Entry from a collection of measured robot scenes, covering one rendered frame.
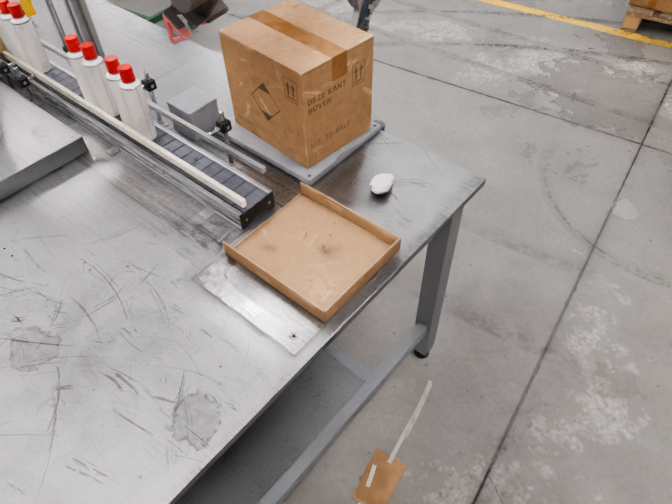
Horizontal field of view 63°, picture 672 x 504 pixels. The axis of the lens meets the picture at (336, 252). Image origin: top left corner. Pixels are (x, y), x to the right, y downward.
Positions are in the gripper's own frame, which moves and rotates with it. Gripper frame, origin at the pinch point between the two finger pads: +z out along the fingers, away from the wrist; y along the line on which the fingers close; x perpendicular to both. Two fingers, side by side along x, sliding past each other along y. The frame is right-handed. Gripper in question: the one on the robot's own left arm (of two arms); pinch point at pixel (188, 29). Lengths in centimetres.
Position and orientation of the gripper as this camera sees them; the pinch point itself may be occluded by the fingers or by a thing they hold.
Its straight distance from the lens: 136.7
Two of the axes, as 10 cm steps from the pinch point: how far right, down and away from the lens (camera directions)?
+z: -5.1, 2.6, 8.2
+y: -5.4, 6.5, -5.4
